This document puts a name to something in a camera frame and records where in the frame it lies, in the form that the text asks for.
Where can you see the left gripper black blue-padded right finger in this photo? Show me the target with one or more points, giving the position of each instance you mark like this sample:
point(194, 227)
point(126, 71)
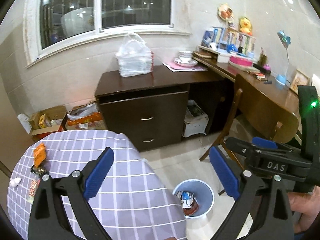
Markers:
point(273, 219)

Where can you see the blue trash bin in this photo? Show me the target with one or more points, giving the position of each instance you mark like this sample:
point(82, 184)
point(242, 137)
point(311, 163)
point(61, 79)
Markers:
point(196, 198)

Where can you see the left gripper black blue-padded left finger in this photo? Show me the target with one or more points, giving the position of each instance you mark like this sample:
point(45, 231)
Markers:
point(48, 218)

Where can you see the orange snack wrapper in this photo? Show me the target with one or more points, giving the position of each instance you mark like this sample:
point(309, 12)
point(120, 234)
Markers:
point(39, 154)

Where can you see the black snack wrapper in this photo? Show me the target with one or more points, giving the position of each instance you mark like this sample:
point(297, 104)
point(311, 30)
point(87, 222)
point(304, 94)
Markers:
point(39, 171)

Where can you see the crumpled white tissue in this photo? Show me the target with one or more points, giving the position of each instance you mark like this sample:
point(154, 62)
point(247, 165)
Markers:
point(14, 182)

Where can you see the person's right hand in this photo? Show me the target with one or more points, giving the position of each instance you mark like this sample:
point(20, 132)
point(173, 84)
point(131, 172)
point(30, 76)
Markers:
point(307, 205)

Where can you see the blue desk lamp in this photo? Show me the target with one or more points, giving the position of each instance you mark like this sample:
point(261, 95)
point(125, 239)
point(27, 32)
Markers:
point(281, 76)

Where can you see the white box under desk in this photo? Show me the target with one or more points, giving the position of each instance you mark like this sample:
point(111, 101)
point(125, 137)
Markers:
point(195, 121)

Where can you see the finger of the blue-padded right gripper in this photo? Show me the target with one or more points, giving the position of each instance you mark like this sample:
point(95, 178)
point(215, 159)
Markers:
point(263, 143)

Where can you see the purple checked tablecloth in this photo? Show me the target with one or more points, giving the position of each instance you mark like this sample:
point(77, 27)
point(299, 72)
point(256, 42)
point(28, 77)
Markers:
point(132, 202)

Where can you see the white plastic bag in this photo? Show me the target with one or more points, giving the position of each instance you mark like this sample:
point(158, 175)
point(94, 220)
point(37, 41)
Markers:
point(134, 57)

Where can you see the orange cardboard box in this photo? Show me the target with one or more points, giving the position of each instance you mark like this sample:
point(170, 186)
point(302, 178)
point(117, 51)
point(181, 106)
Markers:
point(86, 117)

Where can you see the colourful long snack wrapper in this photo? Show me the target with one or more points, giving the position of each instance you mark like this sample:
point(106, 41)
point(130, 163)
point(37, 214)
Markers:
point(32, 190)

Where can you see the stacked white bowls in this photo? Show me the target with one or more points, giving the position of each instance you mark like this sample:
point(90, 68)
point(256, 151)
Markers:
point(185, 59)

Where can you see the pink paper sheet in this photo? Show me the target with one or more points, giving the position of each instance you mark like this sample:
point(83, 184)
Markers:
point(178, 66)

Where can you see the wooden desk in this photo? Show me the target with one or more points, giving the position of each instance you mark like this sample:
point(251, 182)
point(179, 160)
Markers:
point(282, 95)

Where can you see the dark wooden cabinet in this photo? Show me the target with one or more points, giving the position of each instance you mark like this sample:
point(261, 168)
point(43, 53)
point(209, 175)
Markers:
point(150, 109)

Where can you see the brown cardboard box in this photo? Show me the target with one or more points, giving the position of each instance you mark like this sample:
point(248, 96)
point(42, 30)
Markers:
point(47, 121)

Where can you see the yellow duck toy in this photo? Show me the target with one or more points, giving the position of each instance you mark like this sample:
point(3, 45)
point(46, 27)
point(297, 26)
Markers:
point(245, 26)

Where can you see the window with white frame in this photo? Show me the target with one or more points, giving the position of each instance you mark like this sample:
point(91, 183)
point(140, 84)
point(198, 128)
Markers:
point(53, 26)

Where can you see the wooden chair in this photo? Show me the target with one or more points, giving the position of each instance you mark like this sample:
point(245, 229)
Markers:
point(268, 118)

